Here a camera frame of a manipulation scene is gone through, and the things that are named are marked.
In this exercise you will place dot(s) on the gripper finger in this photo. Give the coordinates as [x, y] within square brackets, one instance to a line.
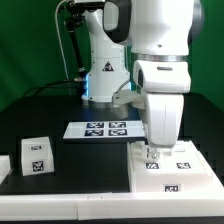
[153, 153]

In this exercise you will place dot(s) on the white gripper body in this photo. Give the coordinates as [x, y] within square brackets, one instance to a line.
[162, 86]

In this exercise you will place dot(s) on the white cabinet door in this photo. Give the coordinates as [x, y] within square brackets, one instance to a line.
[186, 158]
[140, 162]

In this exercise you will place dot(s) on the white cabinet body box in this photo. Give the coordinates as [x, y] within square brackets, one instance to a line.
[166, 180]

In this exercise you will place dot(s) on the white wedge cabinet top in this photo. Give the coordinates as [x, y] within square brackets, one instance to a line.
[36, 156]

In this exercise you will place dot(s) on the white marker plate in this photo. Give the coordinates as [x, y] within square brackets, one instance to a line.
[104, 129]

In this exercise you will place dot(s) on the white obstacle fence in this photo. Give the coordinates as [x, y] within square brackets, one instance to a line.
[206, 200]

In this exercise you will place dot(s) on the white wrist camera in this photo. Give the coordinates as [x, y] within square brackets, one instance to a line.
[126, 96]

